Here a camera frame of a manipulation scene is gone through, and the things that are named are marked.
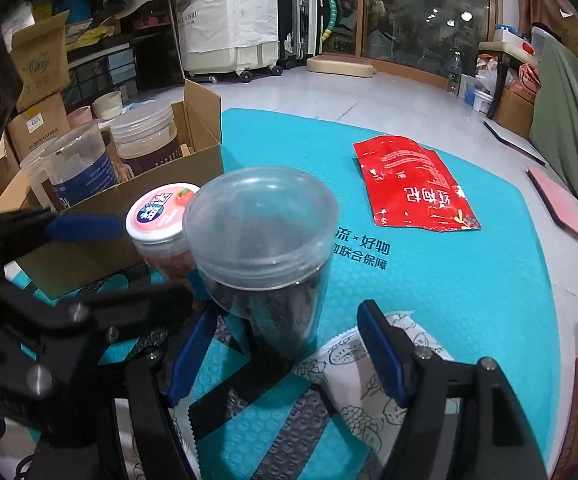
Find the white printed snack packet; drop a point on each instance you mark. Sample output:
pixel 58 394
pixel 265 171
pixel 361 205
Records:
pixel 359 420

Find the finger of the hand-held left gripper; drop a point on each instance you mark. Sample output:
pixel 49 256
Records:
pixel 89 228
pixel 129 306

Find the white covered suitcase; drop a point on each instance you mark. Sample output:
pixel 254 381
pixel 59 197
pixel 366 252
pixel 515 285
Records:
pixel 224 15

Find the pink flat board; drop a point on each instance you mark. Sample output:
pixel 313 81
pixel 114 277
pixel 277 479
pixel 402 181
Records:
pixel 559 200

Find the blue label clear jar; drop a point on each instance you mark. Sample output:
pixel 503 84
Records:
pixel 84 175

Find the brown label clear lid jar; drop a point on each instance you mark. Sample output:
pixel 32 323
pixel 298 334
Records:
pixel 144 130

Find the small brown cardboard box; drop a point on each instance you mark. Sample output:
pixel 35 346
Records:
pixel 514 110

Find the pink lid jar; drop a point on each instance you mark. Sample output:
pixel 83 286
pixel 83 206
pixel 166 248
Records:
pixel 156 215

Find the beige cushion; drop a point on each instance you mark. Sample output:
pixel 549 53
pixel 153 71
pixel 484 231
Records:
pixel 341 66

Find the plain brown cardboard box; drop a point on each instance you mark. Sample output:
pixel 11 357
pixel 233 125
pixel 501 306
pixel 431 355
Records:
pixel 36 127

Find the cream cup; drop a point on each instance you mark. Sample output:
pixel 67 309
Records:
pixel 106 105

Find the white bucket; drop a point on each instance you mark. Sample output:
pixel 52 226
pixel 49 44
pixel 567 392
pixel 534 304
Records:
pixel 483 102

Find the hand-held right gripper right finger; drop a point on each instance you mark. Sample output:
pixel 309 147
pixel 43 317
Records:
pixel 381 355

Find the green print cardboard box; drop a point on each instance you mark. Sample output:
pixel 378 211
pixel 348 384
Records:
pixel 41 60

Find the green and pink hoop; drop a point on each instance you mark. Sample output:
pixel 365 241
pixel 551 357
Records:
pixel 330 7

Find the dark contents clear lid jar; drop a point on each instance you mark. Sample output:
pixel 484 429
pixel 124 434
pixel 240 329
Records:
pixel 264 220

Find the teal bubble mat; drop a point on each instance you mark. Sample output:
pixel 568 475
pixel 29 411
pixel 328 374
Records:
pixel 444 285

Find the beige small table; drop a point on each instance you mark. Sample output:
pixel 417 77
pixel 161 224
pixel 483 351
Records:
pixel 506 50

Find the pink cup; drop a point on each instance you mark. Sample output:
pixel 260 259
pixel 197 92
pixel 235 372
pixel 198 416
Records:
pixel 80 117

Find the green blanket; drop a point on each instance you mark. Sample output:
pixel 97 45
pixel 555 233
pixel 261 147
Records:
pixel 574 125

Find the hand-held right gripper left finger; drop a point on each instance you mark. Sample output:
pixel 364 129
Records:
pixel 189 355

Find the white label clear lid jar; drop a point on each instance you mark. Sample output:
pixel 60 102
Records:
pixel 31 162

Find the clear plastic bottle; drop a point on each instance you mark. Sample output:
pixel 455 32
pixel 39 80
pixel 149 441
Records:
pixel 454 72

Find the black drawer cabinet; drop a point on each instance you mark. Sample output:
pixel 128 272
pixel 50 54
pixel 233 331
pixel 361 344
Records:
pixel 119 67

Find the dark flat board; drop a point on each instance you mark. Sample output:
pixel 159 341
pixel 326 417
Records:
pixel 514 141

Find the red pouch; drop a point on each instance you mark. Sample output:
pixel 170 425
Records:
pixel 414 180

